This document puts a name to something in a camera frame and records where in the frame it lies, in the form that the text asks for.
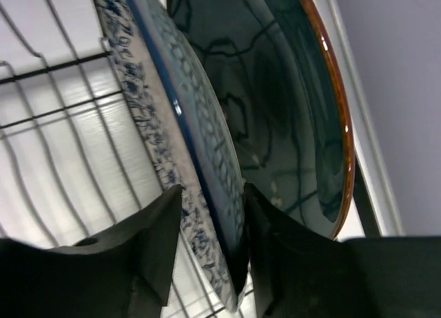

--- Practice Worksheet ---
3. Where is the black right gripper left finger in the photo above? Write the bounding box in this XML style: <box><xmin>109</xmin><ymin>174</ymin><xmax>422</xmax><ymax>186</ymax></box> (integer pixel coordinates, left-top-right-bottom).
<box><xmin>1</xmin><ymin>185</ymin><xmax>182</xmax><ymax>317</ymax></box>

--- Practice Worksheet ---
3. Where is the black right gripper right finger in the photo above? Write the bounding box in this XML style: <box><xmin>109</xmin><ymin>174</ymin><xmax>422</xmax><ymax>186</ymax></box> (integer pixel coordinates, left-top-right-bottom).
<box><xmin>244</xmin><ymin>183</ymin><xmax>440</xmax><ymax>317</ymax></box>

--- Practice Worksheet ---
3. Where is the grey patterned plate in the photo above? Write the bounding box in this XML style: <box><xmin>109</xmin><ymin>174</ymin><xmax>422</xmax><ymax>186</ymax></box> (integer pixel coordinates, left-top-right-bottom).
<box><xmin>93</xmin><ymin>0</ymin><xmax>248</xmax><ymax>312</ymax></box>

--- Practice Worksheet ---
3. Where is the dark teal plate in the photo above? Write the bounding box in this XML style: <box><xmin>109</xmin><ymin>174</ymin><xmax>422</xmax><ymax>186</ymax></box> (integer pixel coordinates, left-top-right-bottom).
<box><xmin>166</xmin><ymin>0</ymin><xmax>355</xmax><ymax>239</ymax></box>

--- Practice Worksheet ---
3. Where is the black wire dish rack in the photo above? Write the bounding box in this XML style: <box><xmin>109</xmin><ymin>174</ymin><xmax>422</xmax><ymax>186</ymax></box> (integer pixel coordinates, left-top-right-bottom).
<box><xmin>1</xmin><ymin>0</ymin><xmax>366</xmax><ymax>317</ymax></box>

